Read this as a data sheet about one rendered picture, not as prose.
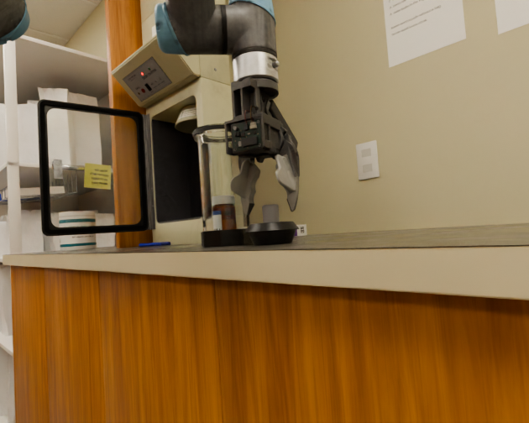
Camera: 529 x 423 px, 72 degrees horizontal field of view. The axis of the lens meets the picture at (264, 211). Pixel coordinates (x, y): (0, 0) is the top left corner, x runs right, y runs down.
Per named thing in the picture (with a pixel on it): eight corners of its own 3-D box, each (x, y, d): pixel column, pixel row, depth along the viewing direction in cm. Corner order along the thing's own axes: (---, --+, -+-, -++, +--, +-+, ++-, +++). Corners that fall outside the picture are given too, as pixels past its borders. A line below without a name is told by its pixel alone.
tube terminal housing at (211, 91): (212, 240, 141) (200, 46, 146) (273, 237, 119) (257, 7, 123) (152, 245, 124) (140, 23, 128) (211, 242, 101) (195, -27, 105)
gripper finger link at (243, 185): (217, 210, 61) (230, 155, 60) (238, 211, 66) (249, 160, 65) (233, 215, 59) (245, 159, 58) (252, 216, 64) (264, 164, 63)
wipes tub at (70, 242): (89, 248, 156) (87, 213, 157) (102, 248, 147) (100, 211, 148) (55, 251, 147) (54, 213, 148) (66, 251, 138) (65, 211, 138)
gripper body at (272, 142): (224, 159, 58) (220, 84, 59) (253, 165, 66) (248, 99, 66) (266, 150, 54) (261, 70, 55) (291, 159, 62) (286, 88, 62)
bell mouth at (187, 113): (207, 137, 133) (206, 122, 133) (240, 124, 120) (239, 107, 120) (164, 129, 120) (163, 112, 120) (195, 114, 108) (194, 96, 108)
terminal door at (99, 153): (149, 231, 122) (143, 112, 124) (41, 237, 104) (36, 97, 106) (148, 231, 122) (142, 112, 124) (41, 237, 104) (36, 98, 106)
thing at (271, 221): (308, 241, 63) (306, 203, 64) (285, 244, 55) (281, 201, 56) (263, 243, 68) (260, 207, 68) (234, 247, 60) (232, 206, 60)
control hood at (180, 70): (145, 108, 126) (144, 80, 127) (201, 75, 103) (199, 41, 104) (112, 101, 118) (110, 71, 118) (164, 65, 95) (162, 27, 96)
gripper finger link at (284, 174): (278, 211, 55) (256, 157, 57) (295, 211, 60) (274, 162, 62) (295, 202, 54) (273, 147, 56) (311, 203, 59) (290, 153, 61)
